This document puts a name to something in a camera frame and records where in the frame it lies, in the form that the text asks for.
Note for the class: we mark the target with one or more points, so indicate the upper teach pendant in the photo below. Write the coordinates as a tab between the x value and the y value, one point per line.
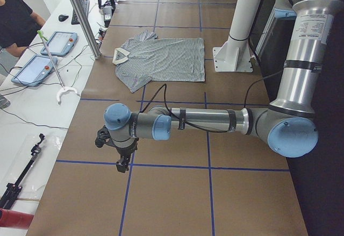
60	43

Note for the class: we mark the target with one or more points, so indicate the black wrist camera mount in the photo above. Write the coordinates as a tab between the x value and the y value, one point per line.
103	137

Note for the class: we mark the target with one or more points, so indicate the black computer mouse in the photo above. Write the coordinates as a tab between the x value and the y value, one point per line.
62	18

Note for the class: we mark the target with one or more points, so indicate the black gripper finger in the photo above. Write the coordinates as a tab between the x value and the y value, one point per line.
122	165

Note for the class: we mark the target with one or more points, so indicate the red cylinder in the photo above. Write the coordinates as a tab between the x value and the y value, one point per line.
15	219

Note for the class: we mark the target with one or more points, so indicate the white-headed reach pole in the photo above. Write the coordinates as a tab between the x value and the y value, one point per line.
63	89

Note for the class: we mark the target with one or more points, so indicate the lower teach pendant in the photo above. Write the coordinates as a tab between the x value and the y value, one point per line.
34	72

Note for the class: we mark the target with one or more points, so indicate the person in black shirt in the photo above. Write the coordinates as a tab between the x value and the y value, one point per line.
19	26

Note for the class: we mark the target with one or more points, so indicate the striped polo shirt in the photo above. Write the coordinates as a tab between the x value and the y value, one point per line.
146	58

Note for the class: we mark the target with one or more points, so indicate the teach pendant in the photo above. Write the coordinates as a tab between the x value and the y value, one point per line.
34	72
60	43

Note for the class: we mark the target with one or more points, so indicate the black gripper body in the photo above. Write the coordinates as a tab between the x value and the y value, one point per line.
128	150

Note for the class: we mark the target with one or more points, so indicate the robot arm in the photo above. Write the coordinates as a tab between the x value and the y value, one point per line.
286	125

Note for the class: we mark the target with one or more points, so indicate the white camera post base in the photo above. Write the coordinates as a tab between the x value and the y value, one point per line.
233	55

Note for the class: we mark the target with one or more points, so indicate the aluminium frame post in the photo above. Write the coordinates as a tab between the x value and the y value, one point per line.
76	4

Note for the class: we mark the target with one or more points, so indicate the black tripod stick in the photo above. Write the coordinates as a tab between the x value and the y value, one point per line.
13	189

